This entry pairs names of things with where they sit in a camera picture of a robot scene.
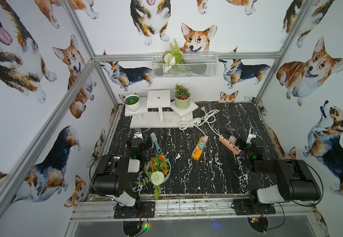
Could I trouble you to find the pink power strip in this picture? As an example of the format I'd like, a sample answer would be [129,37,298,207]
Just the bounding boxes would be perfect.
[219,134,242,155]

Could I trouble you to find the orange power strip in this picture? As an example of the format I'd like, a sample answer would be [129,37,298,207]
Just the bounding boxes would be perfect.
[192,136,208,161]

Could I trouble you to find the teal plug adapter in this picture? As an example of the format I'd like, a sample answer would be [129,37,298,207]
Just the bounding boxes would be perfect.
[198,141,206,150]

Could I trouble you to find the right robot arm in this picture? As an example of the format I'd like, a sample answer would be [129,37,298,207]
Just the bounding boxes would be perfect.
[235,139,323,207]

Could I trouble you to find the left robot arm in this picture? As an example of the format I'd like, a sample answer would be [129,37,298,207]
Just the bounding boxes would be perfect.
[89,137,152,208]

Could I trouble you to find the black plug on pink strip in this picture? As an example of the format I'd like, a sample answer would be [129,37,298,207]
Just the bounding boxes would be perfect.
[222,132,231,140]

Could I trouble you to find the flower pot with white bloom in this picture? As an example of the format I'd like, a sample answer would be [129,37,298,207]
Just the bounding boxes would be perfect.
[136,153,171,200]

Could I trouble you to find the white tiered display stand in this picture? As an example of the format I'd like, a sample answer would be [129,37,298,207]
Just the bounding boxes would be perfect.
[125,90,198,128]

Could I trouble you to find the white pot green top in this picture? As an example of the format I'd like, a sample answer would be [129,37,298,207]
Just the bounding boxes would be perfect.
[124,94,141,112]

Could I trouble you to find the green pot red flowers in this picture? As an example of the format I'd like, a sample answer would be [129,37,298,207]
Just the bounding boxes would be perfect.
[175,84,191,110]

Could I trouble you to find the fern and white flower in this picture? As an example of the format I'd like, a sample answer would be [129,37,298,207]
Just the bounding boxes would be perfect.
[162,39,183,74]

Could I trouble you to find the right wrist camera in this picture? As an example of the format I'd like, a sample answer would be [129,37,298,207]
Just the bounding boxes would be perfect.
[246,127,259,144]

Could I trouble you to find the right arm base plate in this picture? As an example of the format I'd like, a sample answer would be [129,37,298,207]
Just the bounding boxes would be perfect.
[231,198,276,215]

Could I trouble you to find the white cable bundle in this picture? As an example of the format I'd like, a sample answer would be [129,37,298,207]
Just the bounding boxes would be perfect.
[178,107,221,137]

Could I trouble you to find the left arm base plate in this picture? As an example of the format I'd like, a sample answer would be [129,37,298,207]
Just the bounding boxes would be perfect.
[114,201,156,219]

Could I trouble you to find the white wire wall basket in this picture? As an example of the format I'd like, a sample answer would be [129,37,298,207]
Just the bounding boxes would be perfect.
[151,52,218,78]

